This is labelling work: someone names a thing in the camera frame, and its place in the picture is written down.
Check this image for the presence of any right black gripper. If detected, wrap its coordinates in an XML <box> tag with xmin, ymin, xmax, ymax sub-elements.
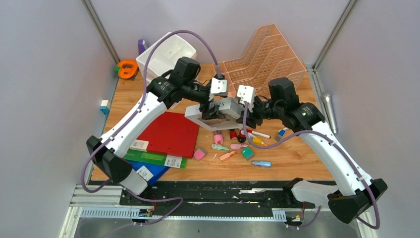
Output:
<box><xmin>237</xmin><ymin>96</ymin><xmax>283</xmax><ymax>127</ymax></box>

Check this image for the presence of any white hardcover book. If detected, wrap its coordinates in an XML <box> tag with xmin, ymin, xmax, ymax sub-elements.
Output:
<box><xmin>184</xmin><ymin>98</ymin><xmax>244</xmax><ymax>131</ymax></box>

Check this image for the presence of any red folder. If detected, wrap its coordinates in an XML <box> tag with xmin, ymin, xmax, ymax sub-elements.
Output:
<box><xmin>130</xmin><ymin>112</ymin><xmax>199</xmax><ymax>158</ymax></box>

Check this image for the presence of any pink plastic file organizer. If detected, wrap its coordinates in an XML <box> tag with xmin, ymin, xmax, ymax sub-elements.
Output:
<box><xmin>218</xmin><ymin>24</ymin><xmax>306</xmax><ymax>98</ymax></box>

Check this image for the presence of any green folder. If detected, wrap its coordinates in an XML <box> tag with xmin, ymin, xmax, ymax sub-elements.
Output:
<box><xmin>124</xmin><ymin>149</ymin><xmax>187</xmax><ymax>169</ymax></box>

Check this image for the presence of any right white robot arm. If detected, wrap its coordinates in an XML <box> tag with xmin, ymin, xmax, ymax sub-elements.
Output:
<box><xmin>236</xmin><ymin>77</ymin><xmax>388</xmax><ymax>229</ymax></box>

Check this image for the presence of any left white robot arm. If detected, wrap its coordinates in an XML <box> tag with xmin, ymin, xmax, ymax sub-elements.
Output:
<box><xmin>86</xmin><ymin>57</ymin><xmax>228</xmax><ymax>205</ymax></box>

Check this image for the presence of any red cap white marker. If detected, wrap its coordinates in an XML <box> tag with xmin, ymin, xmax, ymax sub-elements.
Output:
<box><xmin>247</xmin><ymin>129</ymin><xmax>271</xmax><ymax>138</ymax></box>

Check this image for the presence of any pink highlighter pack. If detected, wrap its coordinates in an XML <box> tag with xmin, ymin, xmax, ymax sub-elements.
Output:
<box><xmin>213</xmin><ymin>130</ymin><xmax>224</xmax><ymax>145</ymax></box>

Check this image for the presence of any blue grey eraser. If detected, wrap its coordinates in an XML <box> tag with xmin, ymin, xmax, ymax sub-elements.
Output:
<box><xmin>274</xmin><ymin>128</ymin><xmax>287</xmax><ymax>142</ymax></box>

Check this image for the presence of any yellow mini highlighter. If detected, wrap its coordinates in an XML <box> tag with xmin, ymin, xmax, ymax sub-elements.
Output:
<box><xmin>250</xmin><ymin>137</ymin><xmax>268</xmax><ymax>147</ymax></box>

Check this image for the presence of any red black stamp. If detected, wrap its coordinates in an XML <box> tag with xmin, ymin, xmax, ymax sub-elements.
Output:
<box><xmin>229</xmin><ymin>129</ymin><xmax>238</xmax><ymax>140</ymax></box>

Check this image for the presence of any green mini highlighter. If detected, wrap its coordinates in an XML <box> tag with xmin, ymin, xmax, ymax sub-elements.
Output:
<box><xmin>211</xmin><ymin>143</ymin><xmax>230</xmax><ymax>151</ymax></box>

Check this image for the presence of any red round stamp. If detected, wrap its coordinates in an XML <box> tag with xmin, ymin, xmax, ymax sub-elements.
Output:
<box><xmin>237</xmin><ymin>130</ymin><xmax>247</xmax><ymax>143</ymax></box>

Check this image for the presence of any pink mini highlighter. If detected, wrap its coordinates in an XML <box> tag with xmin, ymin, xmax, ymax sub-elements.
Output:
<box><xmin>230</xmin><ymin>143</ymin><xmax>249</xmax><ymax>150</ymax></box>

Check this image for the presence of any pink eraser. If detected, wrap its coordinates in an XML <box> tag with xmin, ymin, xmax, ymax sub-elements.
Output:
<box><xmin>193</xmin><ymin>147</ymin><xmax>208</xmax><ymax>161</ymax></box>

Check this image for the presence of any teal eraser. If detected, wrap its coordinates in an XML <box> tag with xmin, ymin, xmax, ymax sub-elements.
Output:
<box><xmin>241</xmin><ymin>147</ymin><xmax>255</xmax><ymax>160</ymax></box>

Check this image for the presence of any orange mini highlighter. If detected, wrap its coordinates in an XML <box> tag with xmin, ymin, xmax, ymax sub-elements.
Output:
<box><xmin>219</xmin><ymin>150</ymin><xmax>237</xmax><ymax>161</ymax></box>

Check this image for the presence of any blue mini highlighter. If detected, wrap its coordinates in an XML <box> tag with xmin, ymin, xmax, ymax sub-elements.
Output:
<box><xmin>252</xmin><ymin>161</ymin><xmax>272</xmax><ymax>168</ymax></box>

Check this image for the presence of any white plastic drawer unit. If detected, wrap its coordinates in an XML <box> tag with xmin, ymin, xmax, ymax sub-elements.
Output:
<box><xmin>146</xmin><ymin>35</ymin><xmax>197</xmax><ymax>84</ymax></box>

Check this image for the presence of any blue folder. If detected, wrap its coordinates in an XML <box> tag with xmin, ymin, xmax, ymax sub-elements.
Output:
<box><xmin>128</xmin><ymin>160</ymin><xmax>170</xmax><ymax>185</ymax></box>

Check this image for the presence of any orange tape dispenser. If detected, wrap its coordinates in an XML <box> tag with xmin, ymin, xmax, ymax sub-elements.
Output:
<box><xmin>114</xmin><ymin>59</ymin><xmax>139</xmax><ymax>79</ymax></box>

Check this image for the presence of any blue white small block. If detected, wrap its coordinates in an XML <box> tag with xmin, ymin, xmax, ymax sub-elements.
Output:
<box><xmin>100</xmin><ymin>100</ymin><xmax>110</xmax><ymax>116</ymax></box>

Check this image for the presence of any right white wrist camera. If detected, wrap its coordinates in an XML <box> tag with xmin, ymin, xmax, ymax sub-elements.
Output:
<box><xmin>236</xmin><ymin>85</ymin><xmax>256</xmax><ymax>113</ymax></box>

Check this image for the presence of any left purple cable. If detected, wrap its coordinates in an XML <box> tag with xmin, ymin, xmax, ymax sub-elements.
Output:
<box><xmin>80</xmin><ymin>30</ymin><xmax>220</xmax><ymax>227</ymax></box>

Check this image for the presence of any purple cable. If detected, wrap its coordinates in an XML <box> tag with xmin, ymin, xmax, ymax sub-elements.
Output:
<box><xmin>242</xmin><ymin>102</ymin><xmax>381</xmax><ymax>230</ymax></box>
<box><xmin>80</xmin><ymin>30</ymin><xmax>220</xmax><ymax>227</ymax></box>

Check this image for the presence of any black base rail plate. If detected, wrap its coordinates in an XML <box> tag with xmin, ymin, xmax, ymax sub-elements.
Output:
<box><xmin>118</xmin><ymin>179</ymin><xmax>329</xmax><ymax>218</ymax></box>

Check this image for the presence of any purple object at wall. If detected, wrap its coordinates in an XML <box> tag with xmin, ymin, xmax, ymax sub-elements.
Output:
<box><xmin>138</xmin><ymin>39</ymin><xmax>149</xmax><ymax>55</ymax></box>

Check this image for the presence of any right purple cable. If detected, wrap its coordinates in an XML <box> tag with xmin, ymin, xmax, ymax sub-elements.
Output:
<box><xmin>242</xmin><ymin>102</ymin><xmax>381</xmax><ymax>230</ymax></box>

